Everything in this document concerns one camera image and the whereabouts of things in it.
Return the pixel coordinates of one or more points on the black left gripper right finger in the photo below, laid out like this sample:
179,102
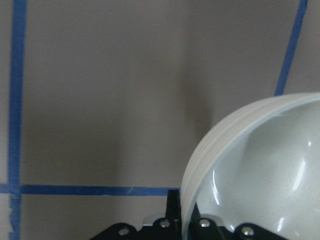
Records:
195,216

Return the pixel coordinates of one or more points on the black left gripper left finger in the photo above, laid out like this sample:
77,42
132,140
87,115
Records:
173,205

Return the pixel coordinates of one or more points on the white ribbed bowl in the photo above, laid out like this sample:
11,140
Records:
260,165

